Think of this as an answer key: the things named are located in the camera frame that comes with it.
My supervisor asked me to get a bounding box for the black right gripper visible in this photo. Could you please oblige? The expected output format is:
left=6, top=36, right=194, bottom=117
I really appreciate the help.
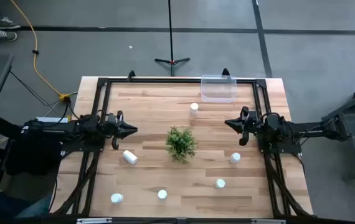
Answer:
left=224, top=106, right=262, bottom=146

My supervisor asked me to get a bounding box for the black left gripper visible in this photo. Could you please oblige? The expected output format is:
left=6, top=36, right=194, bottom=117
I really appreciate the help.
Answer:
left=104, top=110, right=138, bottom=149

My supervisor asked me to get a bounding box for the clear plastic basket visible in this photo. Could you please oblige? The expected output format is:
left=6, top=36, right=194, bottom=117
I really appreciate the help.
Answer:
left=201, top=74, right=238, bottom=103

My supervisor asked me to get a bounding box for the green plant in white pot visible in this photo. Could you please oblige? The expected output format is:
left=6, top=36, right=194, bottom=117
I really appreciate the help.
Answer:
left=165, top=126, right=198, bottom=164

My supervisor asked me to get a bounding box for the white paper sheet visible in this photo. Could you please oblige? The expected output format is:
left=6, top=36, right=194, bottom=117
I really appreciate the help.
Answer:
left=35, top=116, right=69, bottom=124

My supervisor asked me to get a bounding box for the black tripod stand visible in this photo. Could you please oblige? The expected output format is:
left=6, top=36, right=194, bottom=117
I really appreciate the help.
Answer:
left=154, top=0, right=191, bottom=77

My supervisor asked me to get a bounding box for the dark metal stand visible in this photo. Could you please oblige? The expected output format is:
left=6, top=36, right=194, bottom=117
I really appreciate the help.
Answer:
left=321, top=79, right=355, bottom=181

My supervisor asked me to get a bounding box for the person's shoe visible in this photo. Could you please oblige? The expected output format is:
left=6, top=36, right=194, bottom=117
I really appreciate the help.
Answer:
left=0, top=28, right=18, bottom=42
left=0, top=16, right=21, bottom=30

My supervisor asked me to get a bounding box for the white metal bracket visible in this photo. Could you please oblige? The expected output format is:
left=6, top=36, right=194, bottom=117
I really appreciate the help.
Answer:
left=251, top=218, right=286, bottom=224
left=76, top=217, right=113, bottom=224

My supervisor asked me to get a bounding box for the thin black cable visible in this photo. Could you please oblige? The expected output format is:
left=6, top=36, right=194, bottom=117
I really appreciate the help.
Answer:
left=9, top=70, right=72, bottom=119

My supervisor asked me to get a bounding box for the yellow extension cable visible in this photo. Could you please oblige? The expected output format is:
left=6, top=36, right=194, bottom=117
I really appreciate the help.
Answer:
left=9, top=0, right=72, bottom=103

